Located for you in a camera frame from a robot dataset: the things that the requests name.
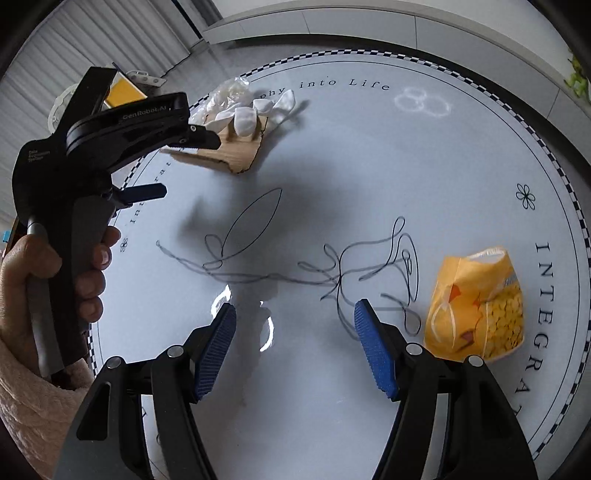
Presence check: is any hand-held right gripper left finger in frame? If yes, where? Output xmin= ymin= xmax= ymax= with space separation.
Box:
xmin=53 ymin=302 xmax=238 ymax=480

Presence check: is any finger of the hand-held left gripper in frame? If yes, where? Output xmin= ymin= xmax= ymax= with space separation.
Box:
xmin=111 ymin=183 xmax=168 ymax=205
xmin=159 ymin=124 xmax=223 ymax=151

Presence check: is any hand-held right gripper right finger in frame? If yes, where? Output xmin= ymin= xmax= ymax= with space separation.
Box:
xmin=353 ymin=298 xmax=539 ymax=480

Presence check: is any torn brown cardboard piece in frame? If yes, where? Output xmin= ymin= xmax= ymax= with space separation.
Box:
xmin=161 ymin=115 xmax=269 ymax=176

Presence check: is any person's left hand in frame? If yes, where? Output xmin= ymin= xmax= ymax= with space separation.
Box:
xmin=0 ymin=225 xmax=123 ymax=344

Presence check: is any clear plastic bag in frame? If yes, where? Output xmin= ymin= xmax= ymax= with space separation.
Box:
xmin=189 ymin=78 xmax=254 ymax=125

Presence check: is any yellow blue toy slide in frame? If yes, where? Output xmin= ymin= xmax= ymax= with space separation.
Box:
xmin=105 ymin=69 xmax=148 ymax=110

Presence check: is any yellow snack bag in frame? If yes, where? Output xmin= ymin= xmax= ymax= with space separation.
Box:
xmin=424 ymin=248 xmax=526 ymax=363

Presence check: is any round white printed table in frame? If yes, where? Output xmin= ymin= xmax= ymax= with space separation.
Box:
xmin=88 ymin=48 xmax=591 ymax=480

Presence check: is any white curtain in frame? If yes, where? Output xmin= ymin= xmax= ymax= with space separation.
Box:
xmin=0 ymin=0 xmax=206 ymax=222

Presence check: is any white grey TV cabinet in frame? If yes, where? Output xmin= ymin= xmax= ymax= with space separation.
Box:
xmin=201 ymin=4 xmax=583 ymax=97

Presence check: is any green plant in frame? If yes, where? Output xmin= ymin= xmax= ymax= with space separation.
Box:
xmin=566 ymin=53 xmax=591 ymax=101

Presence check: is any white plastic bracket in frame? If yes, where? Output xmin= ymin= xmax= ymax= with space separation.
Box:
xmin=124 ymin=70 xmax=166 ymax=87

